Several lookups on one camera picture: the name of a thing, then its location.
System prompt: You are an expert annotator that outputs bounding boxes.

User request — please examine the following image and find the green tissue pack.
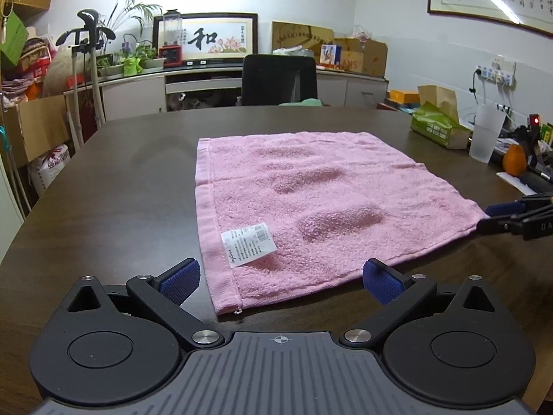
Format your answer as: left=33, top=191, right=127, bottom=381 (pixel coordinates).
left=410, top=85, right=474, bottom=150

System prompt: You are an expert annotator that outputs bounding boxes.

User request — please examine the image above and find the white paper sheet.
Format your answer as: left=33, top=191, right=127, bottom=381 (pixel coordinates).
left=496, top=170, right=536, bottom=195

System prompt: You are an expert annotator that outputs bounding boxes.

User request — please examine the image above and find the large brown cardboard box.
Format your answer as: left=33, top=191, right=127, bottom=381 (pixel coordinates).
left=4, top=94, right=72, bottom=167

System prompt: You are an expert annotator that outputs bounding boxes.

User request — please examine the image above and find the orange fruit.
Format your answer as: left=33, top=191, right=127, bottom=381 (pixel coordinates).
left=502, top=144, right=528, bottom=176

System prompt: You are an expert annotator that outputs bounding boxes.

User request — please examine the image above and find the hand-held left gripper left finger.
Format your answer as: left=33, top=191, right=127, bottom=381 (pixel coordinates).
left=65, top=258, right=225, bottom=352

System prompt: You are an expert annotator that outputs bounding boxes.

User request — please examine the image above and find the potted palm plant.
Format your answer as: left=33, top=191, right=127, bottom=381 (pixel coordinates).
left=97, top=0, right=162, bottom=79

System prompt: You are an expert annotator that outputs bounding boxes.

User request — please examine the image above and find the garment steamer stand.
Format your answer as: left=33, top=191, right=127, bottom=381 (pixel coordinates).
left=56, top=9, right=116, bottom=148

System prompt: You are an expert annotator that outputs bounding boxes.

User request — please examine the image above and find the pile of white bags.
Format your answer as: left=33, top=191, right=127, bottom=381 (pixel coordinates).
left=166, top=91, right=243, bottom=111

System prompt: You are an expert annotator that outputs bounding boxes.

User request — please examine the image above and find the white metal cabinet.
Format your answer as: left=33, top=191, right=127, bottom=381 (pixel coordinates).
left=0, top=156, right=24, bottom=260

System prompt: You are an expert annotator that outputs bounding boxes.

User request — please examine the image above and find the framed calligraphy lotus picture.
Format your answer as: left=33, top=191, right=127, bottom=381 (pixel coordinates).
left=153, top=13, right=259, bottom=59

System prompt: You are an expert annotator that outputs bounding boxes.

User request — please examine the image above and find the hanging tassel ornament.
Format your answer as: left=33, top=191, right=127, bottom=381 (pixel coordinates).
left=0, top=0, right=13, bottom=46

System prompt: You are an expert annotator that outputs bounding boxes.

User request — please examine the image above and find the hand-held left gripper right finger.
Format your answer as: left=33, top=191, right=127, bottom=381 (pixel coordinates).
left=339, top=258, right=497, bottom=350

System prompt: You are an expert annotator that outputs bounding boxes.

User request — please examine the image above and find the black office chair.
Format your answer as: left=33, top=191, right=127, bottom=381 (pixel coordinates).
left=241, top=54, right=319, bottom=107

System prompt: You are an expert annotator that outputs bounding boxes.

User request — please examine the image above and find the white wall power strip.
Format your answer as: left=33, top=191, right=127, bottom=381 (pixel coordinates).
left=475, top=58, right=517, bottom=87

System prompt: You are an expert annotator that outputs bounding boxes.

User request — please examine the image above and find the pink patterned cloth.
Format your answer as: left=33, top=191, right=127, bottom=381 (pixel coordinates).
left=0, top=78, right=29, bottom=104

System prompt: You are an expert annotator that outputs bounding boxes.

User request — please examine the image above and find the small potted green plant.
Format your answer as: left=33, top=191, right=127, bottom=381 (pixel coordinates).
left=136, top=41, right=167, bottom=70

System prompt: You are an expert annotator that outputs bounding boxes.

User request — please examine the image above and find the red blender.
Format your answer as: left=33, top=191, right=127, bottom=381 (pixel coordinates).
left=158, top=9, right=183, bottom=62

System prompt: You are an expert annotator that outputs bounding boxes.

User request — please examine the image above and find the metal pole teal clip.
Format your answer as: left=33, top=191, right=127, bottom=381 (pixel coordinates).
left=0, top=125, right=33, bottom=212

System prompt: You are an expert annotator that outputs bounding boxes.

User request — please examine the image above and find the green cardboard box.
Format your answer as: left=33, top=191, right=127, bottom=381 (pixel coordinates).
left=0, top=9, right=29, bottom=67

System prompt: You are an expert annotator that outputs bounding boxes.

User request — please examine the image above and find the orange flat box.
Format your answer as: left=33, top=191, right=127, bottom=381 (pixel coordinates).
left=389, top=90, right=421, bottom=107

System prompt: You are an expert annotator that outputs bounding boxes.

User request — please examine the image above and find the pink towel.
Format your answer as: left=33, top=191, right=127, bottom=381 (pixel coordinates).
left=194, top=131, right=491, bottom=315

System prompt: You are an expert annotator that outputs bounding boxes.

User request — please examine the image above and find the white printed sack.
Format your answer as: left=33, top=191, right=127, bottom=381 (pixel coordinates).
left=28, top=142, right=72, bottom=195

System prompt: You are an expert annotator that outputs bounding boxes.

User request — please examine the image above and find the open printed cardboard box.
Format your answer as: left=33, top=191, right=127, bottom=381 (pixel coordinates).
left=335, top=38, right=388, bottom=79

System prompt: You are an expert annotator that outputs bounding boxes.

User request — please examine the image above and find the beige sack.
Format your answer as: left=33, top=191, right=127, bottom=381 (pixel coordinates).
left=43, top=56, right=76, bottom=96

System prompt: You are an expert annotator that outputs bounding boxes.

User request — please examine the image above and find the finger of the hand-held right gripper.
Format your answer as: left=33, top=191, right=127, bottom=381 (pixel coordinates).
left=475, top=214, right=530, bottom=237
left=485, top=194, right=553, bottom=218

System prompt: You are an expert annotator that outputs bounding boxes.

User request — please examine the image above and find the small illustrated box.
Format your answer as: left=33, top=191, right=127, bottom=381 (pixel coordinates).
left=320, top=44, right=340, bottom=67

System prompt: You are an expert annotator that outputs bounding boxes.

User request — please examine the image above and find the translucent plastic cup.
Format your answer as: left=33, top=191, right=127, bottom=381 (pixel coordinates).
left=469, top=104, right=506, bottom=164

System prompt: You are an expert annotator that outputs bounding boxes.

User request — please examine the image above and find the white sideboard counter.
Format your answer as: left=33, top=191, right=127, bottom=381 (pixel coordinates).
left=65, top=63, right=390, bottom=122

